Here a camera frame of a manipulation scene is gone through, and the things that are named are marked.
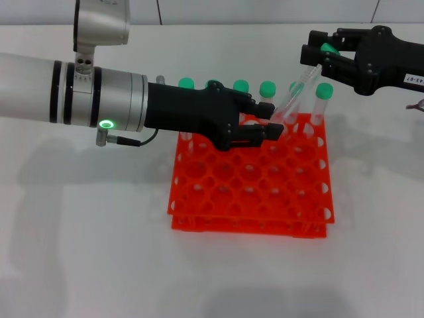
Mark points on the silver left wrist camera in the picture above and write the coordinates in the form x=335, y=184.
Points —
x=102, y=23

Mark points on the orange test tube rack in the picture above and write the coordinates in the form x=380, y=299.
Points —
x=251, y=232

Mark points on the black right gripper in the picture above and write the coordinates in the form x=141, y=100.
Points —
x=387, y=59

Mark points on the silver left camera bracket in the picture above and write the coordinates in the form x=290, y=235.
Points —
x=84, y=64

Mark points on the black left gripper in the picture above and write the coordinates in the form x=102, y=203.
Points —
x=185, y=106

